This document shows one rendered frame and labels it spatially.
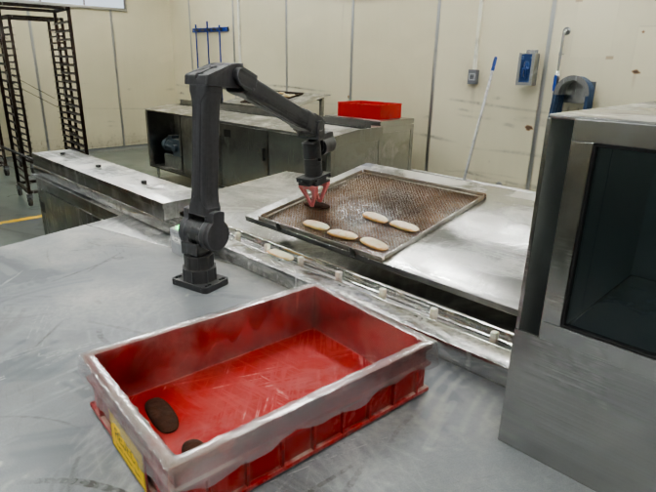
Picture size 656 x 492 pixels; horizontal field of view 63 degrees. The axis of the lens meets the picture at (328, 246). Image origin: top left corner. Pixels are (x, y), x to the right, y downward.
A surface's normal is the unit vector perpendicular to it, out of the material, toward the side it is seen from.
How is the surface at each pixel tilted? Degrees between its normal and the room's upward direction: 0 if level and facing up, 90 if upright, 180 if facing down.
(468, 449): 0
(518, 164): 90
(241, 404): 0
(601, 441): 89
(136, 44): 90
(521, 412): 90
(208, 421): 0
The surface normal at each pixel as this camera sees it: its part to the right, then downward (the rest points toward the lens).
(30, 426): 0.02, -0.95
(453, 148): -0.71, 0.22
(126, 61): 0.70, 0.25
